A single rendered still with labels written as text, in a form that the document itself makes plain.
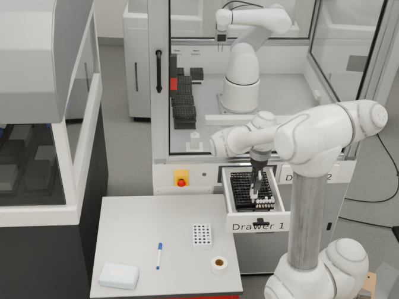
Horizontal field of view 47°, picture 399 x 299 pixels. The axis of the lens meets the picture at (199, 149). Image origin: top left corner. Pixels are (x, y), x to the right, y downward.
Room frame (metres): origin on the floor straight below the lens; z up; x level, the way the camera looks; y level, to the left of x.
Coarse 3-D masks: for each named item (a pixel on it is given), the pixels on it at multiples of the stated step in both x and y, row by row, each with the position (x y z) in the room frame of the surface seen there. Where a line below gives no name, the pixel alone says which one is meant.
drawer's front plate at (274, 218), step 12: (228, 216) 1.41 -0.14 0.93; (240, 216) 1.41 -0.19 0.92; (252, 216) 1.42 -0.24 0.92; (264, 216) 1.42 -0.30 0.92; (276, 216) 1.43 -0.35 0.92; (288, 216) 1.43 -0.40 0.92; (228, 228) 1.41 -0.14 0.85; (240, 228) 1.41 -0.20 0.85; (252, 228) 1.42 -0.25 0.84; (276, 228) 1.43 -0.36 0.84; (288, 228) 1.43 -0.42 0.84
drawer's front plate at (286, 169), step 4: (336, 164) 1.80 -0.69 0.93; (284, 168) 1.76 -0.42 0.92; (288, 168) 1.76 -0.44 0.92; (332, 168) 1.78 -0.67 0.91; (336, 168) 1.79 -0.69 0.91; (284, 172) 1.76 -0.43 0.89; (288, 172) 1.76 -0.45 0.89; (292, 172) 1.76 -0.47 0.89; (328, 172) 1.78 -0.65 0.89; (332, 172) 1.78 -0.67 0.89; (336, 172) 1.79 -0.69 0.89; (280, 176) 1.76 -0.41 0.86; (284, 176) 1.76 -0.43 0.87; (288, 176) 1.76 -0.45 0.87; (328, 176) 1.78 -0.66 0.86; (332, 176) 1.78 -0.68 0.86; (336, 176) 1.79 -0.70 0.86; (280, 180) 1.76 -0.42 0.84; (284, 180) 1.76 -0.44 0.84; (288, 180) 1.76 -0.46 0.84; (292, 180) 1.76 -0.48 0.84; (328, 180) 1.78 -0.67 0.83; (332, 180) 1.78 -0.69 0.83
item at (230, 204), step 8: (224, 168) 1.76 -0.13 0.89; (232, 168) 1.76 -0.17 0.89; (240, 168) 1.77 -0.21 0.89; (248, 168) 1.77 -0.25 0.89; (264, 168) 1.78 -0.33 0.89; (224, 176) 1.70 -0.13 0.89; (232, 176) 1.76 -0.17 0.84; (240, 176) 1.77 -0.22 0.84; (272, 176) 1.72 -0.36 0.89; (224, 184) 1.65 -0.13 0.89; (272, 184) 1.69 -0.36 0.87; (224, 192) 1.61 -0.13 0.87; (232, 192) 1.65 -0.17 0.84; (272, 192) 1.67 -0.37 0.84; (224, 200) 1.59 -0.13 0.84; (232, 200) 1.60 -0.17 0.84; (280, 200) 1.55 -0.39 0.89; (232, 208) 1.54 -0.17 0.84; (280, 208) 1.51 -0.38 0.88
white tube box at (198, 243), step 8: (192, 224) 1.47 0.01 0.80; (200, 224) 1.47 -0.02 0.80; (192, 232) 1.42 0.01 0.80; (200, 232) 1.43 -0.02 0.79; (208, 232) 1.43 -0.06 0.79; (192, 240) 1.37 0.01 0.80; (200, 240) 1.37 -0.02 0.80; (208, 240) 1.38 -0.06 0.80; (192, 248) 1.35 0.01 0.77; (200, 248) 1.35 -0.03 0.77; (208, 248) 1.35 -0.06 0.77
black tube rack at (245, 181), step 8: (248, 176) 1.70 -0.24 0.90; (264, 176) 1.71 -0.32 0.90; (232, 184) 1.68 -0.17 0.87; (240, 184) 1.68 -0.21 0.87; (248, 184) 1.65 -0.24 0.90; (264, 184) 1.65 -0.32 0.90; (240, 192) 1.59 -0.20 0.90; (248, 192) 1.62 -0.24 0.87; (264, 192) 1.60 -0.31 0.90; (240, 200) 1.57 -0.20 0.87; (248, 200) 1.54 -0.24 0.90; (240, 208) 1.51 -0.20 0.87; (248, 208) 1.51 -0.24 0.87; (256, 208) 1.52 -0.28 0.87; (264, 208) 1.52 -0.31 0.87; (272, 208) 1.53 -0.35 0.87
